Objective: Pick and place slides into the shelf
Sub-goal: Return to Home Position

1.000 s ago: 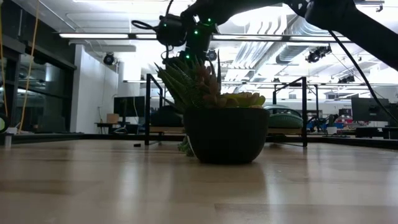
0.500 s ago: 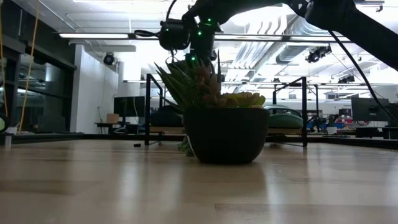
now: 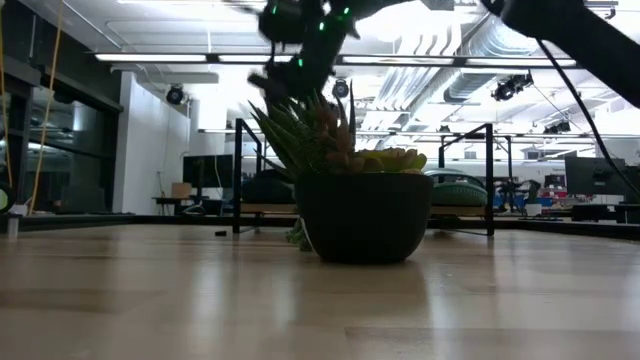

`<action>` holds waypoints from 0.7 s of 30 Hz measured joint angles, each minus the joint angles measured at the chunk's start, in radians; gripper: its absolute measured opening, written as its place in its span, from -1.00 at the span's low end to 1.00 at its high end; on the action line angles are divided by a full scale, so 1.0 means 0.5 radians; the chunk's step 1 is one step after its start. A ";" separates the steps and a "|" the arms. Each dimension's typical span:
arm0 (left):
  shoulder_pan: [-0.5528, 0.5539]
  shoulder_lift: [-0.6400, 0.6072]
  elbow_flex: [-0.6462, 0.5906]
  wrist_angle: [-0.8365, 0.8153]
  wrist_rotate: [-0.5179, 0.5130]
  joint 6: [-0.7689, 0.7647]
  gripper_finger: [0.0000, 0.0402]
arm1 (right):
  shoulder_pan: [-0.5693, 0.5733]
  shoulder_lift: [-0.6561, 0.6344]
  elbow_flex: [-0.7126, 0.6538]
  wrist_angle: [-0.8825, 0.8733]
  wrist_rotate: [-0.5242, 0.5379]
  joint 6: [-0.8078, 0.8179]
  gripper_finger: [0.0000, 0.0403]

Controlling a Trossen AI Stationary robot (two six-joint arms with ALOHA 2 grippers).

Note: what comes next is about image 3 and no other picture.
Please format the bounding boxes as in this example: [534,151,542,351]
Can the long ceiling light bar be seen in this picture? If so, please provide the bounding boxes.
[93,51,579,70]

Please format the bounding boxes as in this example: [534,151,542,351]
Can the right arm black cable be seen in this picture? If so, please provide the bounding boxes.
[535,38,640,199]

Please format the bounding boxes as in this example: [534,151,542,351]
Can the yellow cable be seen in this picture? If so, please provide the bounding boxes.
[28,0,65,216]

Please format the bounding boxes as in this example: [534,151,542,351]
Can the black computer monitor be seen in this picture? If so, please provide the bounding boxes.
[564,156,640,197]
[182,153,235,189]

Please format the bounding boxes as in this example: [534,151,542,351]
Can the black aluminium table frame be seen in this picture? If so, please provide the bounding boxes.
[0,202,640,241]

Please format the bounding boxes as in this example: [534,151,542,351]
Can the black ceiling light fixture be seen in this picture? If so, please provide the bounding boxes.
[490,72,535,103]

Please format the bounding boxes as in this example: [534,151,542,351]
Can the potted succulent plant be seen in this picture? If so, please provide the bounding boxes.
[248,82,435,265]

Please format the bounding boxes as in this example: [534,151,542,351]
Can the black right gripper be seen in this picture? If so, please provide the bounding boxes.
[247,47,334,109]

